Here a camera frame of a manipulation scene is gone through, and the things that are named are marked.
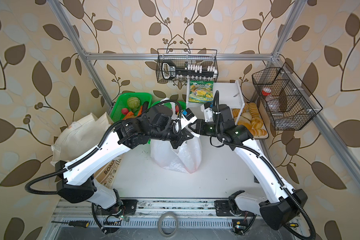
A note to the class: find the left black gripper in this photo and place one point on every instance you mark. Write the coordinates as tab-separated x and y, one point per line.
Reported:
180	136

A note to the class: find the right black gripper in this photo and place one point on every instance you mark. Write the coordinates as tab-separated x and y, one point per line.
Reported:
199	126

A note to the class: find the white plastic grocery bag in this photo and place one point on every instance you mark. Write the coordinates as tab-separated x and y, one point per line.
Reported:
185	159

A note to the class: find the green plastic basket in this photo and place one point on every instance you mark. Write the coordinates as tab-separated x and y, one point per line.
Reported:
174	106
120	109

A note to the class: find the cream canvas tote bag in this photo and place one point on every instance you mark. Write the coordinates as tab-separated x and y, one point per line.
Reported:
79	137

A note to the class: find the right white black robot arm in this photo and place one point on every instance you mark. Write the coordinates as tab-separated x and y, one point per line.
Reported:
283	202

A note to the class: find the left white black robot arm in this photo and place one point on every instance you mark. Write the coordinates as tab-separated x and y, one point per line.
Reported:
74	181

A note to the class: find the yellow green snack bag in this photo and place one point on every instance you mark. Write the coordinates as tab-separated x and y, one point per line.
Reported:
201	91

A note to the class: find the dark purple eggplant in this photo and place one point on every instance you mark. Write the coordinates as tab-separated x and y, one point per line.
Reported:
144	106

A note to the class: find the white two-tier shelf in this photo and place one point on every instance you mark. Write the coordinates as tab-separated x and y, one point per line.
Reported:
229	94

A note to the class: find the green cabbage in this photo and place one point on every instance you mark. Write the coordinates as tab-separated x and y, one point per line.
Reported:
133	103

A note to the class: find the tray of bread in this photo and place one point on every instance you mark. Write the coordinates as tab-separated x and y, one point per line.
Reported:
250	118

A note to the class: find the black barcode scanner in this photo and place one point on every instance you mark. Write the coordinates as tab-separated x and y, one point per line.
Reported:
170	71

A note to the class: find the roll of clear tape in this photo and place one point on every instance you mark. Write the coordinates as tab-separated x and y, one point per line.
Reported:
168	224

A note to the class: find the left yellow black screwdriver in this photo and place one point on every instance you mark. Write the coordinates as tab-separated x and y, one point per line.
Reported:
75	224

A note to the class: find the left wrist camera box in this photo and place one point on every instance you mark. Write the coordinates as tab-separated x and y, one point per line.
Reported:
187	117

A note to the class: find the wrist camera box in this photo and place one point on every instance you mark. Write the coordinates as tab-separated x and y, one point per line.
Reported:
187	117
207	109

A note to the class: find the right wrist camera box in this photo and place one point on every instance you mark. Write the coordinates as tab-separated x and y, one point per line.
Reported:
207	109

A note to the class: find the back black wire basket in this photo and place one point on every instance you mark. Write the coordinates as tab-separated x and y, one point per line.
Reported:
204	57

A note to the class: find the black wire basket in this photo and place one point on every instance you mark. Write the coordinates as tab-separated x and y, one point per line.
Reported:
289	102
204	57

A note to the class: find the right black wire basket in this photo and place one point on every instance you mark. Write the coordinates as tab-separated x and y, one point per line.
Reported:
289	102

